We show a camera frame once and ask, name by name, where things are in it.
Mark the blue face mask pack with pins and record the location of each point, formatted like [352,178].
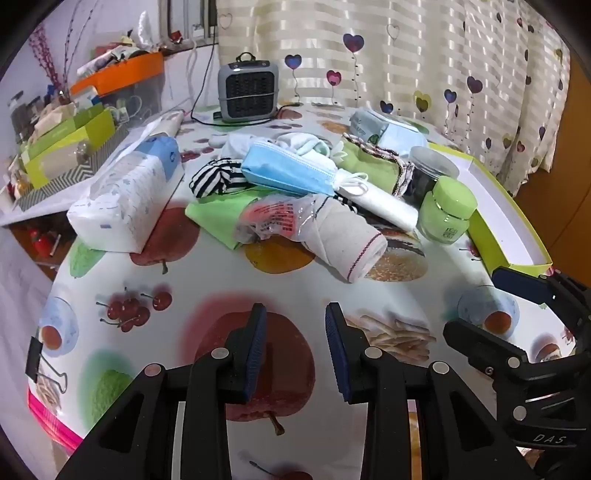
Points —
[286,168]

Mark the yellow-green cardboard box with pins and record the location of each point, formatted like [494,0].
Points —
[498,217]

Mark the window frame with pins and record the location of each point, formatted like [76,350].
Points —
[184,23]

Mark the striped curtain with hearts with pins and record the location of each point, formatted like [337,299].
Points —
[415,46]

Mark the white cloth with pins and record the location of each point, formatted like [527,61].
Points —
[388,205]

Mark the wooden wardrobe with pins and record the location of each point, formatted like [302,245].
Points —
[568,161]

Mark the black binder clip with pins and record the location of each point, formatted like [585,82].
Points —
[33,360]

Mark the green cream jar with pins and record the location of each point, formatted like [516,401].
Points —
[445,212]

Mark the clear bin with orange lid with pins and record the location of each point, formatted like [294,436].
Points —
[134,69]

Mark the plain green cloth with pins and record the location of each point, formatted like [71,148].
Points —
[212,217]

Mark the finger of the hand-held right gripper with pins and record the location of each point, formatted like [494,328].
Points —
[517,281]
[480,344]

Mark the grey portable heater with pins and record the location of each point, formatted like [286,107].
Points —
[247,92]

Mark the green cloth with patterned trim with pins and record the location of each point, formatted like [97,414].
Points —
[369,161]

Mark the wet wipes pack green label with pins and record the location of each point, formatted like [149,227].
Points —
[367,124]

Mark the white soft tissue pack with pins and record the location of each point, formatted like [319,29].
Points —
[124,198]

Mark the pink flower branches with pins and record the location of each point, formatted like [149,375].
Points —
[57,55]

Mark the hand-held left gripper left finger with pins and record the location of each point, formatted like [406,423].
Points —
[256,355]

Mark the glass jar dark contents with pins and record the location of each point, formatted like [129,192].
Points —
[18,120]

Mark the grey chevron pattern tray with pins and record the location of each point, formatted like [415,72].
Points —
[69,182]

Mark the beige towel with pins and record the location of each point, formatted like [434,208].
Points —
[346,244]

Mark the green cardboard box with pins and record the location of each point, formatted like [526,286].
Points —
[69,138]

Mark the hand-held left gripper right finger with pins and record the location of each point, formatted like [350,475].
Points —
[339,355]

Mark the food print tablecloth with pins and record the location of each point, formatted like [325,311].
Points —
[138,277]

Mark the pile of assorted packets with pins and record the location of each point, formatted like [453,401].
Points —
[115,53]

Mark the clear round plastic container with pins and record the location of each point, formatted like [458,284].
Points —
[431,161]

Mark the red plastic item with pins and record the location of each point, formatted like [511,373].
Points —
[44,242]

